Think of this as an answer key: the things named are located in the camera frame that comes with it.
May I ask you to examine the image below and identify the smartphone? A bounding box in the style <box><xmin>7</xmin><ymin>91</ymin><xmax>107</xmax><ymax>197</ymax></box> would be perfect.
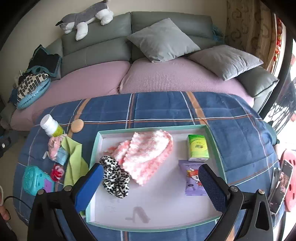
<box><xmin>268</xmin><ymin>159</ymin><xmax>294</xmax><ymax>215</ymax></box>

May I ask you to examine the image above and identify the pink frilly cloth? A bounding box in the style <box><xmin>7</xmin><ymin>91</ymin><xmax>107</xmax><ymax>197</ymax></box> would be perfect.
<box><xmin>48</xmin><ymin>134</ymin><xmax>67</xmax><ymax>160</ymax></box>

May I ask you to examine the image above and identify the beige patterned curtain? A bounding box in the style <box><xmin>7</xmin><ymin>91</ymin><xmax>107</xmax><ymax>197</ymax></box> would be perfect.
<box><xmin>225</xmin><ymin>0</ymin><xmax>278</xmax><ymax>72</ymax></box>

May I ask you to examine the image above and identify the purple tissue pack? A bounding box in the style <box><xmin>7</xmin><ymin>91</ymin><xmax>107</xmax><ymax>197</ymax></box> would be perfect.
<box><xmin>178</xmin><ymin>159</ymin><xmax>208</xmax><ymax>197</ymax></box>

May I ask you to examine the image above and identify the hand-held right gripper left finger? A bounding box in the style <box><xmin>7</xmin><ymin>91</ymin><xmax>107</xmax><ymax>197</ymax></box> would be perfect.
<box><xmin>27</xmin><ymin>163</ymin><xmax>105</xmax><ymax>241</ymax></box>

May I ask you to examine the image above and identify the white pill bottle green label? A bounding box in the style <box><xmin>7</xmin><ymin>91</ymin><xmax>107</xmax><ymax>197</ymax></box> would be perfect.
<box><xmin>40</xmin><ymin>114</ymin><xmax>65</xmax><ymax>138</ymax></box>

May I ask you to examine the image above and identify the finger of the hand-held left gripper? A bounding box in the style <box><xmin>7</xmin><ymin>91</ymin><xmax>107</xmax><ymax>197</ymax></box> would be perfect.
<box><xmin>0</xmin><ymin>136</ymin><xmax>11</xmax><ymax>158</ymax></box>

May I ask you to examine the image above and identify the light blue cloth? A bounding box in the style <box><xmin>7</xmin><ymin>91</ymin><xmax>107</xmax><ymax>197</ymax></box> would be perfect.
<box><xmin>55</xmin><ymin>147</ymin><xmax>70</xmax><ymax>165</ymax></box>

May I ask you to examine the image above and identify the person's left hand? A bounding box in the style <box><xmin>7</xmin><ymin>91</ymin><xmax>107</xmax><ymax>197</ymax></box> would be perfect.
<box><xmin>0</xmin><ymin>205</ymin><xmax>11</xmax><ymax>221</ymax></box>

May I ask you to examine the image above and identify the green tissue pack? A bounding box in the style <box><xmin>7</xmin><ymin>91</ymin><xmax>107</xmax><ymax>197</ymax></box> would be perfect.
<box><xmin>187</xmin><ymin>134</ymin><xmax>210</xmax><ymax>162</ymax></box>

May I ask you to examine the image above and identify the beige round powder puff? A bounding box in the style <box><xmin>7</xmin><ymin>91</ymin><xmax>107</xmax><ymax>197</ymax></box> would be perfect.
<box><xmin>70</xmin><ymin>119</ymin><xmax>84</xmax><ymax>133</ymax></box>

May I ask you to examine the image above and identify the grey white husky plush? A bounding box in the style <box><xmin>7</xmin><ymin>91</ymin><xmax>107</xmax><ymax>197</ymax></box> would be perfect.
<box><xmin>55</xmin><ymin>0</ymin><xmax>114</xmax><ymax>41</ymax></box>

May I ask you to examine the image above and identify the grey sofa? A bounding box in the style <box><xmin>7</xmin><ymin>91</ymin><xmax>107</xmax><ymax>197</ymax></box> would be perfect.
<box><xmin>9</xmin><ymin>11</ymin><xmax>280</xmax><ymax>130</ymax></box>

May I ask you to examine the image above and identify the blue plaid blanket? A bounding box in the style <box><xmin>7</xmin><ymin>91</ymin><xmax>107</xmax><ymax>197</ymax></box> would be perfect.
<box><xmin>13</xmin><ymin>91</ymin><xmax>286</xmax><ymax>241</ymax></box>

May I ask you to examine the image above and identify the pink plastic stool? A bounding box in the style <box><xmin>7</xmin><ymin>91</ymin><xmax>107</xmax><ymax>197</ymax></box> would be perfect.
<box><xmin>279</xmin><ymin>149</ymin><xmax>296</xmax><ymax>212</ymax></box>

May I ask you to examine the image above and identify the light green cloth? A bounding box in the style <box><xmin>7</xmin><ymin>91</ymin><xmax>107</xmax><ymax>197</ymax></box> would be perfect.
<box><xmin>60</xmin><ymin>137</ymin><xmax>89</xmax><ymax>188</ymax></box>

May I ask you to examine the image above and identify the pink white fluffy cloth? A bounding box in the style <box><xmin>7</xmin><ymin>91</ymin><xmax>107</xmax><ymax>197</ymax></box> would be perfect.
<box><xmin>110</xmin><ymin>130</ymin><xmax>174</xmax><ymax>186</ymax></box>

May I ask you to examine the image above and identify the red hanging decoration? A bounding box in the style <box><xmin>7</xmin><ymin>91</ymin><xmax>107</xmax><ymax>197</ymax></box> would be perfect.
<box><xmin>275</xmin><ymin>19</ymin><xmax>284</xmax><ymax>61</ymax></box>

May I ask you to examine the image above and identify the pink sofa seat cover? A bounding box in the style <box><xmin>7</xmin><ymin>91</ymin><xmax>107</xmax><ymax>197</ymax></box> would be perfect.
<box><xmin>10</xmin><ymin>61</ymin><xmax>131</xmax><ymax>130</ymax></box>
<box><xmin>119</xmin><ymin>57</ymin><xmax>255</xmax><ymax>109</ymax></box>

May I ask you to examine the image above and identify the grey leather cushion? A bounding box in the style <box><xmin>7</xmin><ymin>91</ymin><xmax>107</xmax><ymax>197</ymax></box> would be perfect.
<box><xmin>236</xmin><ymin>67</ymin><xmax>279</xmax><ymax>98</ymax></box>

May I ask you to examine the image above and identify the black cable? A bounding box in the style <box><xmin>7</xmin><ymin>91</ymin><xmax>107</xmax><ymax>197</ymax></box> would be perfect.
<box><xmin>4</xmin><ymin>196</ymin><xmax>35</xmax><ymax>205</ymax></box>

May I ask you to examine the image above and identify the black white patterned blue cushion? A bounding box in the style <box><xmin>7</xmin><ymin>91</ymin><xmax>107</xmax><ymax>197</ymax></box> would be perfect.
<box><xmin>16</xmin><ymin>73</ymin><xmax>51</xmax><ymax>110</ymax></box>

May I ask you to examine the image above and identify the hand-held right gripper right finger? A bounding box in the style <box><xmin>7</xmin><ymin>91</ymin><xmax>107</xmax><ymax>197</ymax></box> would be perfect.
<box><xmin>198</xmin><ymin>164</ymin><xmax>273</xmax><ymax>241</ymax></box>

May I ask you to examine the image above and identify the grey square cushion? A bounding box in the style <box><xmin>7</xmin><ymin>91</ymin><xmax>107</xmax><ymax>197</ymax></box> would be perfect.
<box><xmin>126</xmin><ymin>18</ymin><xmax>201</xmax><ymax>63</ymax></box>
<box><xmin>188</xmin><ymin>44</ymin><xmax>264</xmax><ymax>81</ymax></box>

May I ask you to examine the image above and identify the black metal rack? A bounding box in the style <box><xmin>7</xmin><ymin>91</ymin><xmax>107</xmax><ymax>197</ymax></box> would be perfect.
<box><xmin>264</xmin><ymin>76</ymin><xmax>296</xmax><ymax>135</ymax></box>

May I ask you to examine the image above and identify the teal rimmed white tray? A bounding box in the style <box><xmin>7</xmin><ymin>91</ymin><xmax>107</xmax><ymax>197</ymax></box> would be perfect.
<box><xmin>85</xmin><ymin>125</ymin><xmax>228</xmax><ymax>233</ymax></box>

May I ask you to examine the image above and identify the dark teal bag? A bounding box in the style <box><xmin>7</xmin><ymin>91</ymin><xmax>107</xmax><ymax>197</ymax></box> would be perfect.
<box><xmin>27</xmin><ymin>44</ymin><xmax>62</xmax><ymax>78</ymax></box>

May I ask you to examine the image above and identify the teal plastic toy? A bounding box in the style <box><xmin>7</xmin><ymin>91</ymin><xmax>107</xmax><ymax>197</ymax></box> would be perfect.
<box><xmin>22</xmin><ymin>165</ymin><xmax>55</xmax><ymax>196</ymax></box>

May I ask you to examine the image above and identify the leopard print scrunchie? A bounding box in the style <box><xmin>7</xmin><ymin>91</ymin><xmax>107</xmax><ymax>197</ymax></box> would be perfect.
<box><xmin>99</xmin><ymin>156</ymin><xmax>132</xmax><ymax>199</ymax></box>

